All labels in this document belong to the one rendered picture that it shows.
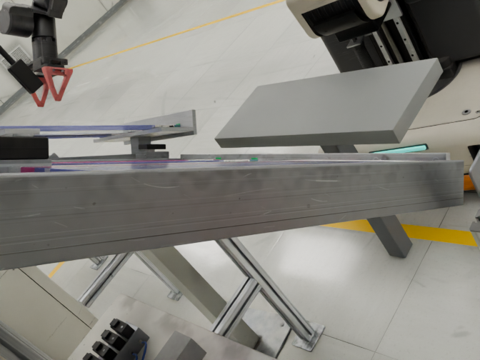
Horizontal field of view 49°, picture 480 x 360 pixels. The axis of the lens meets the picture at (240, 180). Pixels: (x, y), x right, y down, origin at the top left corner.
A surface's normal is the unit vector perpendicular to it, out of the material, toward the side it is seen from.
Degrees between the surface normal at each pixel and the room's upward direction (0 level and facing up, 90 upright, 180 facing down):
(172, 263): 90
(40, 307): 90
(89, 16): 90
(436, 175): 90
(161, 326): 0
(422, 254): 0
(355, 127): 0
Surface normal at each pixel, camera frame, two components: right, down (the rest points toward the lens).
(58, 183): 0.64, 0.04
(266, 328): -0.54, -0.69
